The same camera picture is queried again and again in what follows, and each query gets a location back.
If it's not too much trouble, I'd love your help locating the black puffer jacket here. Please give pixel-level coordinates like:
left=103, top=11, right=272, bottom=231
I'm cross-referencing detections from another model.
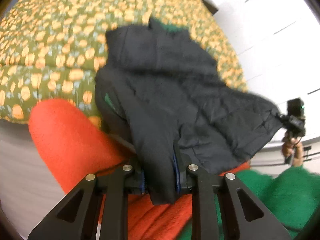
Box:
left=95, top=18, right=281, bottom=205

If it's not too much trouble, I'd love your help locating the white wardrobe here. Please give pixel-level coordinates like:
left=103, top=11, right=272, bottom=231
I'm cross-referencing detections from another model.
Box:
left=197, top=0, right=320, bottom=145

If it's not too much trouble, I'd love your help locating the person right hand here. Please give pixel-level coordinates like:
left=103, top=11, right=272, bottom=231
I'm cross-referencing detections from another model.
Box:
left=281, top=131, right=304, bottom=167

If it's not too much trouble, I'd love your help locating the green orange floral bedspread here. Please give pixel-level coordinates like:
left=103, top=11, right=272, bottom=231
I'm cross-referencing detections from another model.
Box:
left=1, top=0, right=247, bottom=126

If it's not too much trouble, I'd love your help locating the green knitted sweater sleeve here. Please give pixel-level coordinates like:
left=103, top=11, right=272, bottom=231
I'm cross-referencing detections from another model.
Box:
left=178, top=164, right=319, bottom=239

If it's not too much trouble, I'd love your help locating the orange trouser leg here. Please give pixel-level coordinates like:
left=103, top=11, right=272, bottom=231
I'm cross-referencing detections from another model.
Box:
left=28, top=98, right=251, bottom=240

